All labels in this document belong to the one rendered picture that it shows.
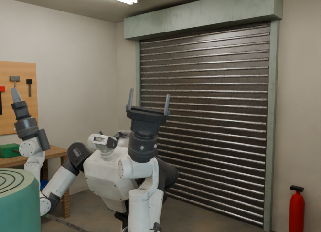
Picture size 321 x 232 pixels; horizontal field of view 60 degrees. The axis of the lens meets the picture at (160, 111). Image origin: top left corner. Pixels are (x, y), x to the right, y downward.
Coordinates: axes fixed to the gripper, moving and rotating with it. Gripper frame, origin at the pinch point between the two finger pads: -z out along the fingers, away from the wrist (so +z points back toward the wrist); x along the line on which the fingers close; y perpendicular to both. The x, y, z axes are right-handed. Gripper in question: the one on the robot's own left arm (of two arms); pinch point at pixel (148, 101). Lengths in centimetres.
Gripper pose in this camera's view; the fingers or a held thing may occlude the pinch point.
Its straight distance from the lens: 83.0
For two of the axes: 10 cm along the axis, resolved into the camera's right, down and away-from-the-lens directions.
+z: -1.5, 9.3, 3.4
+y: 0.1, -3.4, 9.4
